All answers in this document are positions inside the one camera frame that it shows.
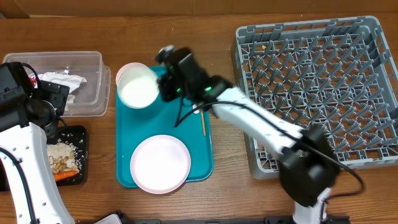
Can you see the white bowl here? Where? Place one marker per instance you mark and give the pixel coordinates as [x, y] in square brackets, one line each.
[138, 88]

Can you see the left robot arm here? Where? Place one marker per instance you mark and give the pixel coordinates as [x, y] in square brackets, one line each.
[30, 114]

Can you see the teal plastic tray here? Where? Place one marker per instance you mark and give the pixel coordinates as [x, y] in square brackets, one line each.
[135, 125]

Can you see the black plastic tray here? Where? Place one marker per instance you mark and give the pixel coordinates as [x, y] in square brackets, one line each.
[78, 136]

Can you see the large pink plate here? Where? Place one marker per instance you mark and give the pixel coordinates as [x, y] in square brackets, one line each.
[160, 164]

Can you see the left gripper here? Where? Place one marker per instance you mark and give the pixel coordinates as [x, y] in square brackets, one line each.
[54, 93]

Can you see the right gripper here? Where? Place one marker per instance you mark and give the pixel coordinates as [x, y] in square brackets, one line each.
[170, 83]

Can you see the wooden chopstick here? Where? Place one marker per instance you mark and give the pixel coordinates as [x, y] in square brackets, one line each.
[203, 123]

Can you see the red snack wrapper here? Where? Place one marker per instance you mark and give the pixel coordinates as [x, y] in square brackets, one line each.
[33, 81]

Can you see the grey dishwasher rack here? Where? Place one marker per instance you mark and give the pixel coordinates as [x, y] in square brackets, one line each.
[336, 73]

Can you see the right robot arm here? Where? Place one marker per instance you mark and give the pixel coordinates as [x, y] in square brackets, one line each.
[307, 167]

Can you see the orange carrot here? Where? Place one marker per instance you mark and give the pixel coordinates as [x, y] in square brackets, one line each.
[64, 175]

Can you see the pink bowl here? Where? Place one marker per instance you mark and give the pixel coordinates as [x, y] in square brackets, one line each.
[127, 67]

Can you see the white plastic fork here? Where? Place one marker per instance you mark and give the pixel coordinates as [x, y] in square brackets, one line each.
[196, 111]

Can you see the rice and peanut scraps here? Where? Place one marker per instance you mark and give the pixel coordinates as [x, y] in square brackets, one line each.
[63, 157]

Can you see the clear plastic bin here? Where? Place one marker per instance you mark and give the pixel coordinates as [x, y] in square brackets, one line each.
[91, 97]

